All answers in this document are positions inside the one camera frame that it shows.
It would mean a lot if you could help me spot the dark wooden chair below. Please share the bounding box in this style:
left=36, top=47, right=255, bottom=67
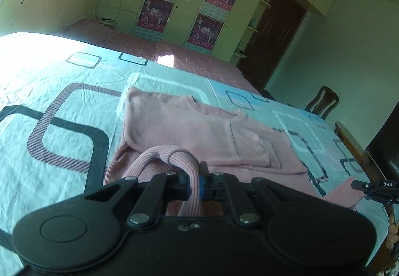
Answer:
left=305, top=86, right=339, bottom=120

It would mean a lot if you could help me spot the cream arched headboard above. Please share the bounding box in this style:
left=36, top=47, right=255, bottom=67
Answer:
left=1, top=0, right=95, bottom=36

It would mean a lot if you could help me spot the lower right pink poster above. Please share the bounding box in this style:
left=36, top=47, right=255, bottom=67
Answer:
left=187, top=13, right=223, bottom=50

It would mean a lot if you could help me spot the lower left pink poster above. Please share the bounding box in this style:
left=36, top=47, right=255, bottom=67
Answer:
left=137, top=0, right=174, bottom=33

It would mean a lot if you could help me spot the pink checked bed cover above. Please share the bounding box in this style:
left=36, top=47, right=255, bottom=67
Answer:
left=55, top=19, right=260, bottom=96

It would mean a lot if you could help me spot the corner shelf unit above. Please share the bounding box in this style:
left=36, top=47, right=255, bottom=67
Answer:
left=229, top=0, right=271, bottom=65

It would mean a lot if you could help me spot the dark wooden door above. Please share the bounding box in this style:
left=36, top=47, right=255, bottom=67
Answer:
left=237, top=0, right=306, bottom=91

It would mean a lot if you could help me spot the patterned light blue bedsheet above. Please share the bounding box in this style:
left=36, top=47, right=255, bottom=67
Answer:
left=0, top=31, right=394, bottom=276

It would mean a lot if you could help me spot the wooden bed footboard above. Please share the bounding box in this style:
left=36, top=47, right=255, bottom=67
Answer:
left=335, top=121, right=396, bottom=275

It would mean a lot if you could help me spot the pink sweatshirt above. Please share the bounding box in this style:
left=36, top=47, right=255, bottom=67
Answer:
left=102, top=85, right=366, bottom=217

